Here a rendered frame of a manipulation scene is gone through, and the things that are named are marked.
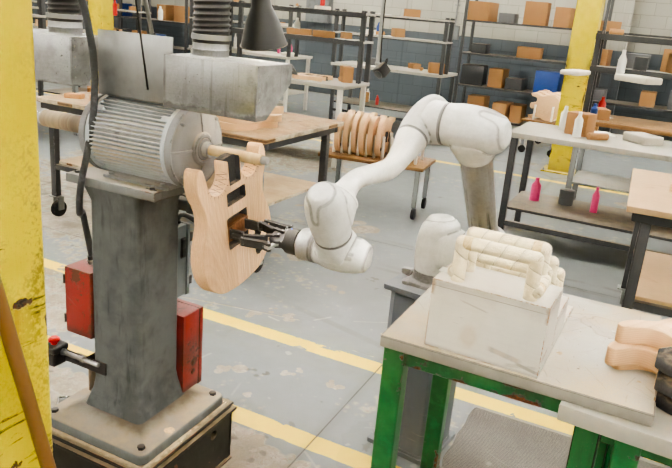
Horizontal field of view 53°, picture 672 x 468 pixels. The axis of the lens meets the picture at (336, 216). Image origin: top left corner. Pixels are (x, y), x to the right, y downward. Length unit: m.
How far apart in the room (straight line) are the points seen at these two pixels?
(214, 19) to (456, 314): 0.97
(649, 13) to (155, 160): 11.17
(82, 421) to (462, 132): 1.57
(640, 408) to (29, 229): 1.24
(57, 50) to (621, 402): 1.77
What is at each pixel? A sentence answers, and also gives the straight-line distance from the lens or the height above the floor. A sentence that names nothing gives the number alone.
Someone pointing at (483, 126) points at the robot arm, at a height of 1.39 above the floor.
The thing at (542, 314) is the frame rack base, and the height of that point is 1.08.
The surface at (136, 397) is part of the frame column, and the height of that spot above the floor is 0.39.
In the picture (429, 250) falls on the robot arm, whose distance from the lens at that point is 2.53.
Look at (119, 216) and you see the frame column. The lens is 2.21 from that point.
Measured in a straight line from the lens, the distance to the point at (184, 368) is 2.54.
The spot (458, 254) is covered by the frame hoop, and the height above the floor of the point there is 1.17.
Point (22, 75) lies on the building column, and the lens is 1.14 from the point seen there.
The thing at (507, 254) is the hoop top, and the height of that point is 1.20.
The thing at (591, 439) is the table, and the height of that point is 0.82.
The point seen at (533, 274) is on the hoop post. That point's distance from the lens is 1.54.
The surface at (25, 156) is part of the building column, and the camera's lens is 1.16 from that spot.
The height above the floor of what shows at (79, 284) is 0.74.
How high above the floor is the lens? 1.68
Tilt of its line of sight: 17 degrees down
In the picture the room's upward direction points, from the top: 5 degrees clockwise
